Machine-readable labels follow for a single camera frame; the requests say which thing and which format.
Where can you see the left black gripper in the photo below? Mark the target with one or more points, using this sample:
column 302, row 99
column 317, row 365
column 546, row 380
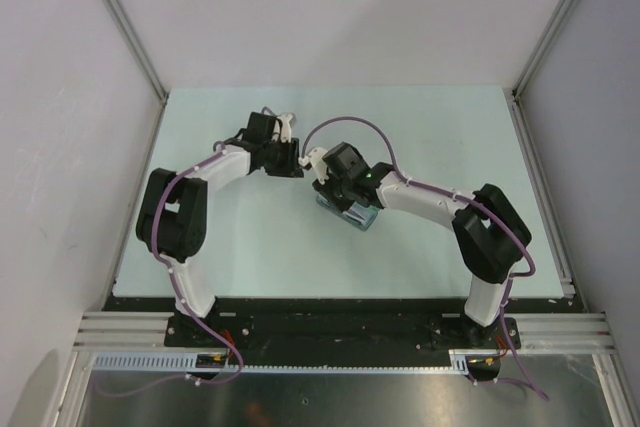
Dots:
column 291, row 165

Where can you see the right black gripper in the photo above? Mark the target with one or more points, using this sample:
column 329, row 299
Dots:
column 325, row 189

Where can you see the grey glasses case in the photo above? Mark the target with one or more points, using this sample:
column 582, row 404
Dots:
column 350, row 214

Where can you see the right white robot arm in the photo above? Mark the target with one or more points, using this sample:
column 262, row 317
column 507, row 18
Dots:
column 491, row 236

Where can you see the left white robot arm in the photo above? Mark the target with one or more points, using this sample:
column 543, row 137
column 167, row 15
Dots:
column 172, row 221

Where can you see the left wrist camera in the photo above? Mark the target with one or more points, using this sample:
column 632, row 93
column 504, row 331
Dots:
column 283, row 129

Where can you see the left aluminium frame post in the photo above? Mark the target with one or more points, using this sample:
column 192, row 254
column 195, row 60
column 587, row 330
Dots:
column 127, row 30

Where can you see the aluminium frame post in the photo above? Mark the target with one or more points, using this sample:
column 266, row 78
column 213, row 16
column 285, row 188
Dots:
column 127, row 30
column 548, row 38

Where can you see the right aluminium frame post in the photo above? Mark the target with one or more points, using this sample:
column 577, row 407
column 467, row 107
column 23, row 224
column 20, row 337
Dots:
column 548, row 38

